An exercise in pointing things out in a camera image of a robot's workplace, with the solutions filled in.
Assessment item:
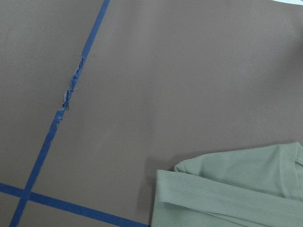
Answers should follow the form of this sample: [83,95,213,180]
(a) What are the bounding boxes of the olive green long-sleeve shirt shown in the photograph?
[151,142,303,227]

